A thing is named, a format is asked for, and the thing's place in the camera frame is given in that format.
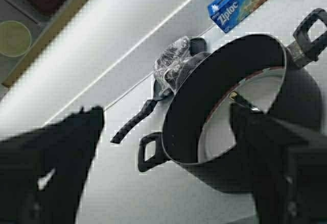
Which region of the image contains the black cooking pot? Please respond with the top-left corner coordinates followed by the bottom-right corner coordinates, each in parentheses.
top-left (137, 8), bottom-right (326, 193)

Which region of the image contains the grey patterned dish towel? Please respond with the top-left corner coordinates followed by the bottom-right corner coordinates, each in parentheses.
top-left (153, 36), bottom-right (194, 97)

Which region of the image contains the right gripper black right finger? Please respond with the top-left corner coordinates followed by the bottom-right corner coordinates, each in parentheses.
top-left (230, 103), bottom-right (326, 223)

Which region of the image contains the blue Ziploc bag box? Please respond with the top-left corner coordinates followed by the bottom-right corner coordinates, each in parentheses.
top-left (207, 0), bottom-right (267, 33)

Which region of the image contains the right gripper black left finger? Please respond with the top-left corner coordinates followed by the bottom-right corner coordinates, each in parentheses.
top-left (1, 106), bottom-right (105, 223)

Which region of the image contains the green bowl in cabinet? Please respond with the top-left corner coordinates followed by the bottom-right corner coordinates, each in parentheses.
top-left (1, 20), bottom-right (32, 58)

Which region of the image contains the black frying pan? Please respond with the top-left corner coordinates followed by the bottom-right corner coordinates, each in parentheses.
top-left (110, 37), bottom-right (210, 144)

